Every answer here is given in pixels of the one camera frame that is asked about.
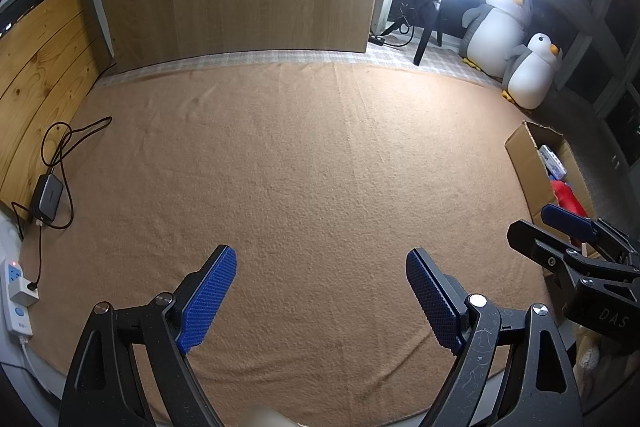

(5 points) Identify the pine plank panel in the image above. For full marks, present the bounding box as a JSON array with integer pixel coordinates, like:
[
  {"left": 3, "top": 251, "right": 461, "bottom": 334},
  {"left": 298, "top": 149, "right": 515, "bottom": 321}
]
[{"left": 0, "top": 0, "right": 113, "bottom": 208}]

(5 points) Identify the white power strip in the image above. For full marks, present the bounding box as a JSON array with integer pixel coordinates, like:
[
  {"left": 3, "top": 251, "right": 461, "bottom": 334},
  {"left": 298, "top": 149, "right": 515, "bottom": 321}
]
[{"left": 0, "top": 259, "right": 35, "bottom": 338}]

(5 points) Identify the small penguin plush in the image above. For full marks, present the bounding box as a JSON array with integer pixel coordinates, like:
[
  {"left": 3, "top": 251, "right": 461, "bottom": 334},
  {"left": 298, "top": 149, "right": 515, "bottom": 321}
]
[{"left": 501, "top": 33, "right": 564, "bottom": 110}]

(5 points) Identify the white charger plug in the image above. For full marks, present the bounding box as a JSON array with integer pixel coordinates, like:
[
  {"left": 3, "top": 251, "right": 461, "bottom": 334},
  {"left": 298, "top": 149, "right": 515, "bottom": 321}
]
[{"left": 9, "top": 277, "right": 42, "bottom": 307}]

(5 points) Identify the white printed tissue pack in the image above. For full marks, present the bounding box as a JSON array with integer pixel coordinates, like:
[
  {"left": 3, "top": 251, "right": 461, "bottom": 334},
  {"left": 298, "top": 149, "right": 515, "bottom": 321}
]
[{"left": 539, "top": 146, "right": 568, "bottom": 180}]

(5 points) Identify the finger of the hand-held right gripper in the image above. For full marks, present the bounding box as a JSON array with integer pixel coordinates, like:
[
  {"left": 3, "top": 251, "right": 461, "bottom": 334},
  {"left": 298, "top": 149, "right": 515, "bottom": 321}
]
[
  {"left": 541, "top": 203, "right": 640, "bottom": 258},
  {"left": 506, "top": 219, "right": 640, "bottom": 280}
]

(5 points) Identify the cardboard box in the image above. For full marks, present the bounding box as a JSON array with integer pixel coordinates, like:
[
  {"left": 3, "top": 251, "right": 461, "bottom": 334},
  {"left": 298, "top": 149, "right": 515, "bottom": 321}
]
[{"left": 505, "top": 121, "right": 601, "bottom": 258}]

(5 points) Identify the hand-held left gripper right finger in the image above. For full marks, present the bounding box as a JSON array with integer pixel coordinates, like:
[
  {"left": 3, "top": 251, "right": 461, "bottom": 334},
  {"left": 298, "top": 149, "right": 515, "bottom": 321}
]
[{"left": 405, "top": 248, "right": 586, "bottom": 427}]

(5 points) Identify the black tripod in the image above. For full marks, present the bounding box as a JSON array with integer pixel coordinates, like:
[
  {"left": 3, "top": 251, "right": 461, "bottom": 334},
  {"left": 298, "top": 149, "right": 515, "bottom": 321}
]
[{"left": 385, "top": 0, "right": 446, "bottom": 66}]

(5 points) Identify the person's right hand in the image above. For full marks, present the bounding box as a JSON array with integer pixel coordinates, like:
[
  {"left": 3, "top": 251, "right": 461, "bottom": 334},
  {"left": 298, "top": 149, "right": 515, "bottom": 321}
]
[{"left": 572, "top": 327, "right": 608, "bottom": 370}]

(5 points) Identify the grey power adapter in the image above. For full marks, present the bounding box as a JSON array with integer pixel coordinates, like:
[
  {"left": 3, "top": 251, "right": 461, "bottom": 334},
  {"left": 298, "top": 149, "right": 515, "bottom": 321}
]
[{"left": 30, "top": 173, "right": 63, "bottom": 225}]

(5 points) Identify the red fabric pouch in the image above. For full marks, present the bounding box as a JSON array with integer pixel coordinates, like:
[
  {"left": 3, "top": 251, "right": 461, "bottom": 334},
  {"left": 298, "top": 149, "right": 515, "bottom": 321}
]
[{"left": 550, "top": 179, "right": 588, "bottom": 248}]

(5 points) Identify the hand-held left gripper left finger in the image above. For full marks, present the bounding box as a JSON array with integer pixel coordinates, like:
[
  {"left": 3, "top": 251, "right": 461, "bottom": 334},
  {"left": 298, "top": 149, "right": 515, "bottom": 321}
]
[{"left": 59, "top": 245, "right": 238, "bottom": 427}]

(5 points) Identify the white window frame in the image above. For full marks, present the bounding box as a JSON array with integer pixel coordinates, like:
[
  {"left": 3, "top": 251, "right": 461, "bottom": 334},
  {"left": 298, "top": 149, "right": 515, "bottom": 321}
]
[{"left": 545, "top": 0, "right": 640, "bottom": 208}]

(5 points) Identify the large penguin plush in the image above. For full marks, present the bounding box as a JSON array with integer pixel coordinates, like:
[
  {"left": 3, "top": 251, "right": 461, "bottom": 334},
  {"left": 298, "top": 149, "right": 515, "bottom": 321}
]
[{"left": 460, "top": 0, "right": 535, "bottom": 80}]

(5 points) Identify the person's left hand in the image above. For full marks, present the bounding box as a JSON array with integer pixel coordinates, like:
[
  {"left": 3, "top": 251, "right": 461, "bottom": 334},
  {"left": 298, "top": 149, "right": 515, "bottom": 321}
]
[{"left": 247, "top": 407, "right": 296, "bottom": 427}]

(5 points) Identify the black power adapter with cable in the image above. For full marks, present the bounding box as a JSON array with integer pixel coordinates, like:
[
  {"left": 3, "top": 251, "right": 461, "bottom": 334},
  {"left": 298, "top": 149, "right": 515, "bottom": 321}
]
[{"left": 42, "top": 116, "right": 113, "bottom": 230}]

